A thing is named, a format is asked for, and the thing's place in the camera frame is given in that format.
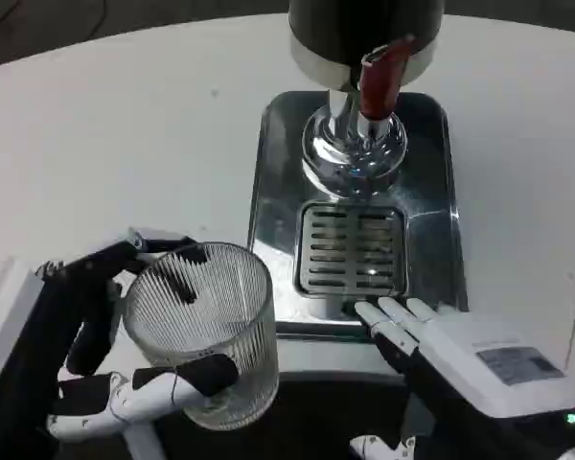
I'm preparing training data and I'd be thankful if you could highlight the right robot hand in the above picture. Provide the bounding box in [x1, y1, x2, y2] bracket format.
[349, 296, 575, 460]

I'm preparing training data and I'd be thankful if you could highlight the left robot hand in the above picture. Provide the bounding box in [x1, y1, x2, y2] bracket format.
[0, 227, 239, 442]

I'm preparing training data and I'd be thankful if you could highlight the clear ribbed glass cup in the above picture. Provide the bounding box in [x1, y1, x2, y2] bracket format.
[123, 242, 280, 431]

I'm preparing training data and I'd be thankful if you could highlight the slotted steel drip grid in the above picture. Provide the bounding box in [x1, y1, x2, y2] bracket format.
[300, 208, 404, 289]

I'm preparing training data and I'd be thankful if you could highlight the steel drip tray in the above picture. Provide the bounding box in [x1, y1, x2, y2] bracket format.
[247, 90, 470, 336]

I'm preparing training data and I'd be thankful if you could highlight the black steel drink dispenser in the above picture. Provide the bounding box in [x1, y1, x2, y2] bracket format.
[287, 0, 445, 194]

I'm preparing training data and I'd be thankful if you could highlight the red tap handle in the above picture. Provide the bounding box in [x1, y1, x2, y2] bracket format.
[356, 34, 417, 121]

